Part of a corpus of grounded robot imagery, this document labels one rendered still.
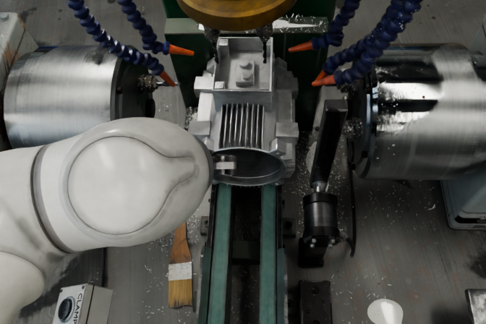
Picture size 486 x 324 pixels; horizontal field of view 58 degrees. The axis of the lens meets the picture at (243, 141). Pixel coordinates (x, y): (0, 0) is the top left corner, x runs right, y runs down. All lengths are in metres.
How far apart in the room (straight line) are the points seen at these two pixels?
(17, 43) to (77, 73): 0.18
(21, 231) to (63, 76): 0.45
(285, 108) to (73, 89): 0.37
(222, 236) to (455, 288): 0.48
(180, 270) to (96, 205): 0.66
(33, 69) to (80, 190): 0.54
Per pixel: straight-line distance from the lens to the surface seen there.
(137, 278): 0.99
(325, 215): 0.74
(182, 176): 0.34
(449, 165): 0.81
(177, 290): 0.96
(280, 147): 0.74
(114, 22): 1.40
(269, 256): 0.84
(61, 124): 0.79
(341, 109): 0.59
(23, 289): 0.41
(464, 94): 0.77
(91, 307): 0.72
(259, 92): 0.73
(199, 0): 0.60
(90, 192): 0.32
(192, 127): 0.79
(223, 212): 0.88
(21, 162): 0.41
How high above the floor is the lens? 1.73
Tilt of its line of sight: 60 degrees down
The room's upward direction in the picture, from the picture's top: 6 degrees counter-clockwise
